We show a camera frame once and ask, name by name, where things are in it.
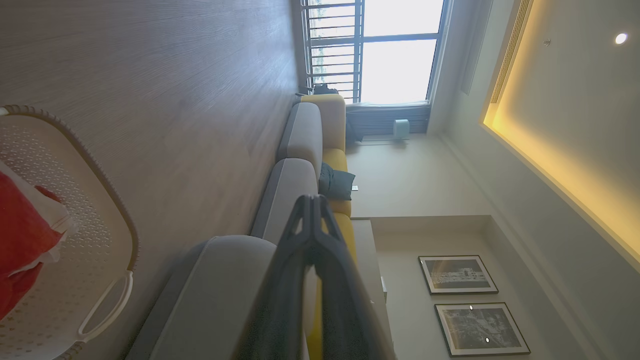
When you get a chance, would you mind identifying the dark metal balcony railing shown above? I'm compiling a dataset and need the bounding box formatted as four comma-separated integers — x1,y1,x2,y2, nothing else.
300,0,365,104

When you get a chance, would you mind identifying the grey and yellow sofa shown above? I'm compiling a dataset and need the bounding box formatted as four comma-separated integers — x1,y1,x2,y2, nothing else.
122,94,359,360

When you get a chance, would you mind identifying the black framed monochrome picture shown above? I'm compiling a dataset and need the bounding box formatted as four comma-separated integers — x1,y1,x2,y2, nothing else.
418,255,500,296
433,301,531,357

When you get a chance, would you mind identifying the dark grey curtain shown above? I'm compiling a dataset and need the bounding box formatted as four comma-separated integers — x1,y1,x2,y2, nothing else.
345,102,432,137

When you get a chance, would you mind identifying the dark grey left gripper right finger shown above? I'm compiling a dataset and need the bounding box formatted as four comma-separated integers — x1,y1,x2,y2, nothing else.
313,194,397,360

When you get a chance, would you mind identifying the teal throw cushion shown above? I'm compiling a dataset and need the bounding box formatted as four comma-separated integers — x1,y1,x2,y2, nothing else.
318,162,356,202

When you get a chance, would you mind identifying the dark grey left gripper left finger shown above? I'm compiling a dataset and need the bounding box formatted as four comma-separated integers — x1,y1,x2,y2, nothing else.
234,194,316,360

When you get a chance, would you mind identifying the red and white cloth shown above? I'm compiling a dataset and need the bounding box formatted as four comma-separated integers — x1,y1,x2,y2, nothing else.
0,162,77,321

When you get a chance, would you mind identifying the long ceiling air vent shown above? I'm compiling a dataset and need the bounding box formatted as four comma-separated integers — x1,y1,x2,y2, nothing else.
489,0,534,104

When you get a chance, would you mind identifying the dark framed window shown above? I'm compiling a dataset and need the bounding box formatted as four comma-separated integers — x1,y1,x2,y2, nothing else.
362,0,453,106

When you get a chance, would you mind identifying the white laundry basket brown rim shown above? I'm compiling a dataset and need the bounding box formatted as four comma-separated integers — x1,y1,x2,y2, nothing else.
0,105,141,360

